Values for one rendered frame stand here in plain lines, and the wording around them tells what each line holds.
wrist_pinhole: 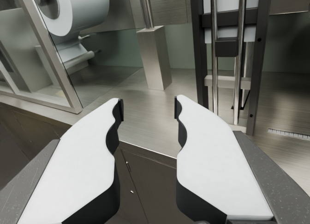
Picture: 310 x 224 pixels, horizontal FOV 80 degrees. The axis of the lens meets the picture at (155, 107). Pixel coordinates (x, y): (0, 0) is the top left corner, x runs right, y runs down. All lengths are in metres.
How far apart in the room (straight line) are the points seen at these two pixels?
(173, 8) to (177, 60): 0.27
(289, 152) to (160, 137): 0.35
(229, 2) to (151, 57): 0.44
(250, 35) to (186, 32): 0.56
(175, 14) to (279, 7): 0.44
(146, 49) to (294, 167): 0.65
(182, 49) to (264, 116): 0.58
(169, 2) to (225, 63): 0.41
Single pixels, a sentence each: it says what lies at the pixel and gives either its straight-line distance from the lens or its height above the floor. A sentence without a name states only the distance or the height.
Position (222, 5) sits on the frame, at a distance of 0.52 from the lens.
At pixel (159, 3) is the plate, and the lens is 1.08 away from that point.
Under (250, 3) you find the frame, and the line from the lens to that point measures 0.51.
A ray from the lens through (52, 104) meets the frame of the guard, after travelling 1.04.
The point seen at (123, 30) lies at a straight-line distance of 1.11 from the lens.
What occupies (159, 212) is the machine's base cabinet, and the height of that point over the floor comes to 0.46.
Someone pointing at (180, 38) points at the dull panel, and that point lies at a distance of 1.06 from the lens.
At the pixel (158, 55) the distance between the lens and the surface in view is 0.83.
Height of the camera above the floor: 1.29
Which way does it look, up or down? 31 degrees down
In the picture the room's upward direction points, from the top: 12 degrees counter-clockwise
